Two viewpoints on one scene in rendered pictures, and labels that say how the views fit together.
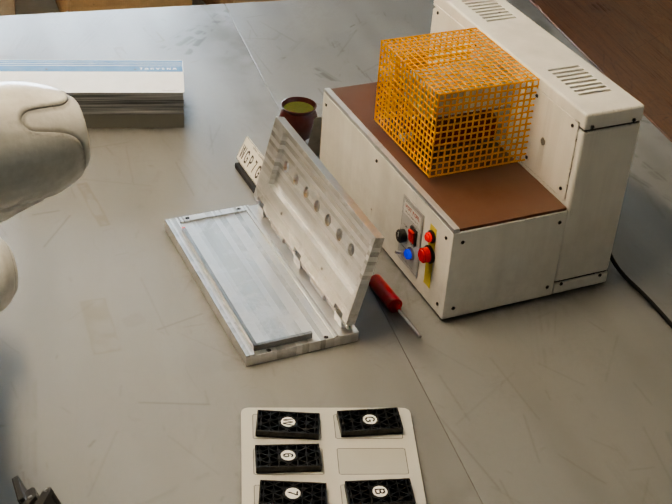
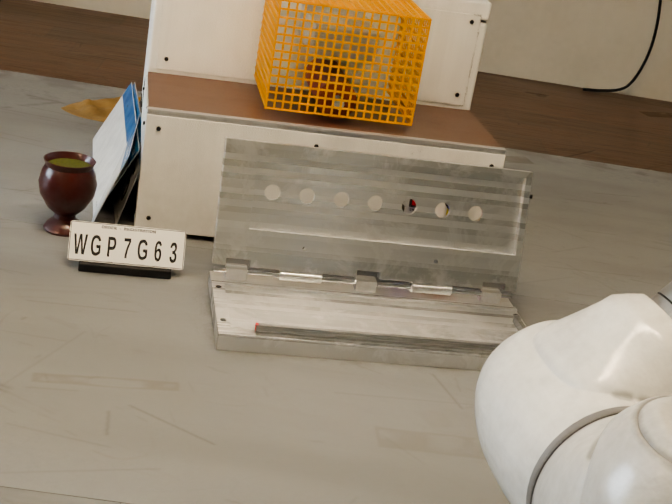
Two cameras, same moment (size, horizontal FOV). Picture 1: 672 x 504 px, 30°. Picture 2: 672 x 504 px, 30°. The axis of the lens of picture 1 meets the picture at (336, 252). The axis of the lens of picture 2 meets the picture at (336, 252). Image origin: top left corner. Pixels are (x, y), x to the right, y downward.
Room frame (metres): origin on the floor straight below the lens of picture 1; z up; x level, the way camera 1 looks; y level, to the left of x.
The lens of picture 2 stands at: (1.53, 1.67, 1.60)
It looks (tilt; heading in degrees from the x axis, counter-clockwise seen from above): 21 degrees down; 285
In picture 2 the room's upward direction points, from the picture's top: 10 degrees clockwise
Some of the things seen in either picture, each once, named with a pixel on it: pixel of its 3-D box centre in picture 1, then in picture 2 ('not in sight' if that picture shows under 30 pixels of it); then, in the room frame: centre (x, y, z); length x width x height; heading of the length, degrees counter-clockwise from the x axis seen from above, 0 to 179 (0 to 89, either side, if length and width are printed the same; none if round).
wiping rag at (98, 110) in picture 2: not in sight; (125, 107); (2.58, -0.54, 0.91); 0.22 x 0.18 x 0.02; 78
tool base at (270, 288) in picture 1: (256, 274); (374, 316); (1.86, 0.14, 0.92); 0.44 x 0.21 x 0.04; 26
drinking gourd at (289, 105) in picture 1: (297, 127); (66, 194); (2.36, 0.10, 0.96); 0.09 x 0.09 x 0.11
